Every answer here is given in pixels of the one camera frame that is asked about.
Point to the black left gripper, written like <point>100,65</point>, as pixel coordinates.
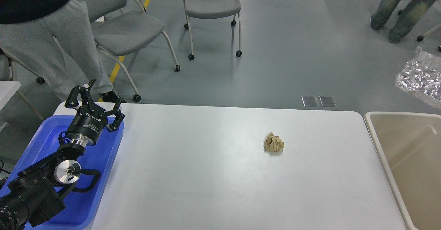
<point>90,118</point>

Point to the aluminium foil sheet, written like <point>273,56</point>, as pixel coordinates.
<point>421,77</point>

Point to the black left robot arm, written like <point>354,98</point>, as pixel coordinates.
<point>37,194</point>

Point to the grey chair left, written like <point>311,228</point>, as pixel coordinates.
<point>132,30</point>

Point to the grey chair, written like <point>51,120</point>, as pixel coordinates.
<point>212,9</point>
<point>132,30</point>

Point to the white side table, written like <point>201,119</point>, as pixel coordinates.
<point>19,109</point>

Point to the person in grey trousers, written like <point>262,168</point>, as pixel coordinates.
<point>35,32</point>

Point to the grey chair middle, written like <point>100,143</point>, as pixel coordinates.
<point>212,9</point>

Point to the crumpled brown paper ball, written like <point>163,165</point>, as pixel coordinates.
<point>273,143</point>

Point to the metal floor plate left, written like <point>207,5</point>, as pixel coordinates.
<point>310,101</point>

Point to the metal floor plate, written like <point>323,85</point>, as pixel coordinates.
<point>310,101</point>
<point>328,101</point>

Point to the metal floor plate right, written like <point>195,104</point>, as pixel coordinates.
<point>328,101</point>

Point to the beige plastic bin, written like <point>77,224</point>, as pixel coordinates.
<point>409,148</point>

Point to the white chair base right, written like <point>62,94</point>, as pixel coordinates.
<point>411,15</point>

